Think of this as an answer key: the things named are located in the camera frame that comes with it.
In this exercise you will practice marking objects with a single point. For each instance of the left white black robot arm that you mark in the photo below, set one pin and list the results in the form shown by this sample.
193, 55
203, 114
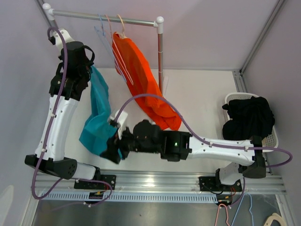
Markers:
65, 95

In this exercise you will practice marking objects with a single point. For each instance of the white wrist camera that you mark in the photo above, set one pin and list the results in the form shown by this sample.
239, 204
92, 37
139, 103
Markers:
55, 38
121, 121

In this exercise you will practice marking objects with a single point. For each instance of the wooden hanger on floor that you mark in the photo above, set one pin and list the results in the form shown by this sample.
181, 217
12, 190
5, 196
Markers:
275, 217

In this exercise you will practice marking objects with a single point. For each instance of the black t shirt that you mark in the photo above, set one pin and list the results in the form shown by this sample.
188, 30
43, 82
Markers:
248, 117

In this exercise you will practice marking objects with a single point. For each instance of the orange t shirt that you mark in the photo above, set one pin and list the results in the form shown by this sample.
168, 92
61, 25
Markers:
144, 82

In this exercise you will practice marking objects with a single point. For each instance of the teal t shirt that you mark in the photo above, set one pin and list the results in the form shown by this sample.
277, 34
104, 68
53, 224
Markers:
97, 130

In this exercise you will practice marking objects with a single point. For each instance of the metal clothes rack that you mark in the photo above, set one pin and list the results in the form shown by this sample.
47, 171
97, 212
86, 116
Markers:
158, 24

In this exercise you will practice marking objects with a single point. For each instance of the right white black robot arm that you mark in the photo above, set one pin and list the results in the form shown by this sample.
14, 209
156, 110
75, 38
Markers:
245, 157

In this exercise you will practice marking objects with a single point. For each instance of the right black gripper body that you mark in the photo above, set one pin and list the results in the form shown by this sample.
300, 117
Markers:
126, 143

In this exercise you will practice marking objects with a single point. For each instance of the pink wire hanger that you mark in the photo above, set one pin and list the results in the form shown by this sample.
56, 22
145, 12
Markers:
118, 53

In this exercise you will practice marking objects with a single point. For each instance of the aluminium mounting rail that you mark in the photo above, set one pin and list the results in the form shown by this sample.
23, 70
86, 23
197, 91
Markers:
148, 173

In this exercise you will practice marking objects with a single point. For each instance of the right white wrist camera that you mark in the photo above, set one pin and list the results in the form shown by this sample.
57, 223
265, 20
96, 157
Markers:
121, 121

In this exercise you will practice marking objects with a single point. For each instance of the pink hanger on floor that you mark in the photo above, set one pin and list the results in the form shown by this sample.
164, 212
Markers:
222, 212

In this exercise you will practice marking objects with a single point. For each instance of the blue hanger on floor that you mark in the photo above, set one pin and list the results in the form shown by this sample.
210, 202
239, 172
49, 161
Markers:
244, 215

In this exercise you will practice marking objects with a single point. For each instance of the beige wooden hanger right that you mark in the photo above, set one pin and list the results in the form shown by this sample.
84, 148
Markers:
122, 33

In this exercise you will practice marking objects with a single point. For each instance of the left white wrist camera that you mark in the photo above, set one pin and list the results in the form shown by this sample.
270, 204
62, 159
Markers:
55, 38

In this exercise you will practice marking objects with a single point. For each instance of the white plastic basket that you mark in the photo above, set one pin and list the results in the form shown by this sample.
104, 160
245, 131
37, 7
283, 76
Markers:
271, 140

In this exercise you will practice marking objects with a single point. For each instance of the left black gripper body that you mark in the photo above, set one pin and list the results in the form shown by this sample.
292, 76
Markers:
86, 73

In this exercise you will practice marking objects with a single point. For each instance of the light blue wire hanger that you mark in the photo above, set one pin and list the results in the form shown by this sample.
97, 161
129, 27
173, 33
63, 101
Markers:
103, 37

